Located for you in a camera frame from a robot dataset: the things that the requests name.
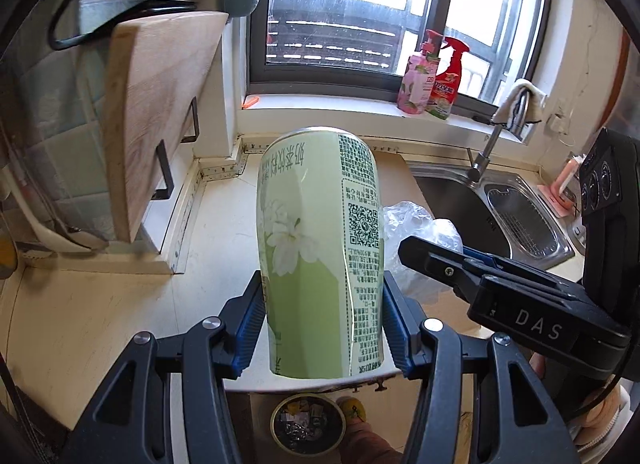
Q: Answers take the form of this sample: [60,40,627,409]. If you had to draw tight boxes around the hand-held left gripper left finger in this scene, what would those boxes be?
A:
[60,271,268,464]

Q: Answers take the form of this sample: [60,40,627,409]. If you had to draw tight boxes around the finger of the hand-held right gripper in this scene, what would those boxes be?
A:
[398,235,485,303]
[462,246,585,295]

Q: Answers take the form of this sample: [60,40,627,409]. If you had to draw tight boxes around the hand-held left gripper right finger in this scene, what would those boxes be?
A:
[382,271,581,464]

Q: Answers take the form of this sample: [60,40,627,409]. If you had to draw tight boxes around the clear plastic bag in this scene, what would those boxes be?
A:
[381,200,465,302]

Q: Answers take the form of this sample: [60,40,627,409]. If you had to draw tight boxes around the light green paper cup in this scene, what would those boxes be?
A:
[256,127,386,380]

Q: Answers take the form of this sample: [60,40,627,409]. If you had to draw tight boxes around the round black bin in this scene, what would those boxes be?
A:
[270,393,347,452]

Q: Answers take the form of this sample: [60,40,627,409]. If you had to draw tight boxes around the person's right hand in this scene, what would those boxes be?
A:
[575,384,632,437]

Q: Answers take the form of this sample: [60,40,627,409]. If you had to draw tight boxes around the stainless steel double sink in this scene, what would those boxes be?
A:
[412,166,576,265]

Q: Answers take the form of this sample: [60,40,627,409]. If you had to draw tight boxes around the yellow slipper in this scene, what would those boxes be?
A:
[336,396,368,427]

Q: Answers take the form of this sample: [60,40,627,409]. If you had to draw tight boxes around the pink sponge holder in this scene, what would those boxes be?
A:
[537,154,586,217]

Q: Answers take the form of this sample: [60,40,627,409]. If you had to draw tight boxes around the steel kitchen faucet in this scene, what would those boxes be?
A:
[467,88,531,182]

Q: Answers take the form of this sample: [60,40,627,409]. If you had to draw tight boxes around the person's leg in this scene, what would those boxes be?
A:
[337,419,406,464]

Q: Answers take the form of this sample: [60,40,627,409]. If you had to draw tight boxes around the red spray bottle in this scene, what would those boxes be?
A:
[425,36,470,121]

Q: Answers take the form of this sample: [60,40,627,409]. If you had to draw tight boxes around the beige dish cloth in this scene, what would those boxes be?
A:
[492,78,548,135]

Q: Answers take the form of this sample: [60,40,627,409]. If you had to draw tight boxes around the pink soap pump bottle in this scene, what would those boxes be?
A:
[396,30,443,117]

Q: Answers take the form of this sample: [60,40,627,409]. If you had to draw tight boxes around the white plastic ladle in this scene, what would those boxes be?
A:
[0,164,108,252]

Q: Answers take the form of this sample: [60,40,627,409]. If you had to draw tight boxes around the wooden cutting board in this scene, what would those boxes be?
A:
[102,11,230,245]

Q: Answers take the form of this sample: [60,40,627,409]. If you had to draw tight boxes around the dark framed window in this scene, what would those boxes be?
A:
[247,0,553,117]

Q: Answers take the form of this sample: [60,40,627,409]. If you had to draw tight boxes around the white wall socket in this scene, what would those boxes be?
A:
[547,111,571,137]

